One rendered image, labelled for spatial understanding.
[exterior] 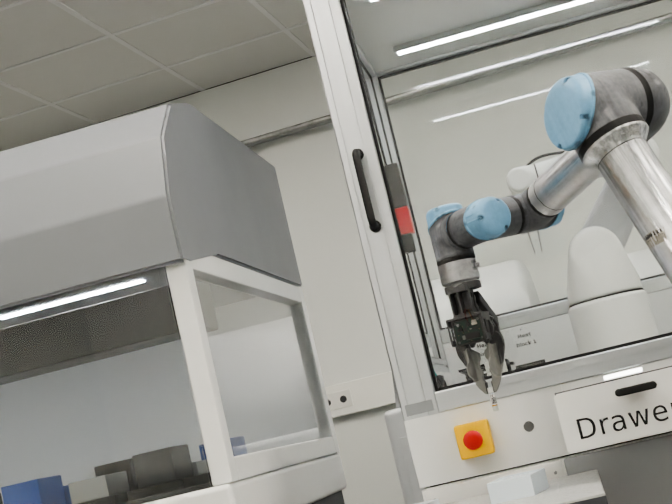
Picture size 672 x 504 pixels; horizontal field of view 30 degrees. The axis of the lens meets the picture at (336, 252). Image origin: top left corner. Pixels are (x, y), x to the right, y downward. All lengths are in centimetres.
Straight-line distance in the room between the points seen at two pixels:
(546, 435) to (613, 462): 15
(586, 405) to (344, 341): 379
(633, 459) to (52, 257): 127
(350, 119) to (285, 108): 349
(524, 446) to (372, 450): 339
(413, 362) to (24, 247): 85
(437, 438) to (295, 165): 365
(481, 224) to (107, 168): 83
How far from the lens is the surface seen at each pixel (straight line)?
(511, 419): 268
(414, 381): 270
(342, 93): 280
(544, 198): 233
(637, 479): 269
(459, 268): 238
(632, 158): 198
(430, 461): 270
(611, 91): 202
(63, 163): 274
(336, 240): 610
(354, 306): 606
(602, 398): 234
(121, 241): 261
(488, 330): 239
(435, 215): 240
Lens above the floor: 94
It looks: 8 degrees up
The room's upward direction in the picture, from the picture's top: 13 degrees counter-clockwise
